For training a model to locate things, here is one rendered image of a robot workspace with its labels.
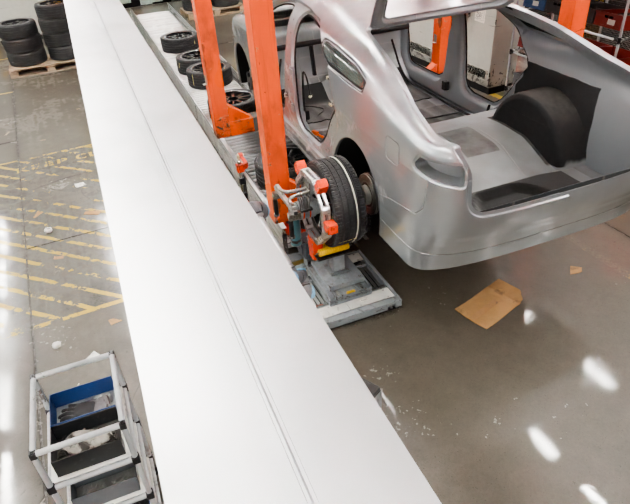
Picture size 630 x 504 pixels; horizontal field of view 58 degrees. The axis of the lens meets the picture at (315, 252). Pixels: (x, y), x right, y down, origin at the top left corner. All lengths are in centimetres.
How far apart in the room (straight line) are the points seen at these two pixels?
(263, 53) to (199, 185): 376
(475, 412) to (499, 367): 45
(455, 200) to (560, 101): 176
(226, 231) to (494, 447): 351
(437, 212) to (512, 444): 148
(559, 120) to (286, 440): 458
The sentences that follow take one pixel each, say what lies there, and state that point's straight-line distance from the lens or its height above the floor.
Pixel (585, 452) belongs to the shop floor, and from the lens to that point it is 390.
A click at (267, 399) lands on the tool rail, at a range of 23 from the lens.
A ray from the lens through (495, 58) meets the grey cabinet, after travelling 869.
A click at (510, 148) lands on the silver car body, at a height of 101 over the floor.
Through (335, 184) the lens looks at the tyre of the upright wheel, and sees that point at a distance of 395.
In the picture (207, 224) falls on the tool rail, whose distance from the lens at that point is 32.
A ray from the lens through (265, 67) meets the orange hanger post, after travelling 414.
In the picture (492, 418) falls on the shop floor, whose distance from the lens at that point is 390.
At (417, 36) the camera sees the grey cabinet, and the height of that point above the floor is 44.
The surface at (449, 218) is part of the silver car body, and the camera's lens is 340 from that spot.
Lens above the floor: 299
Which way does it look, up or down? 35 degrees down
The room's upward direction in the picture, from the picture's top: 4 degrees counter-clockwise
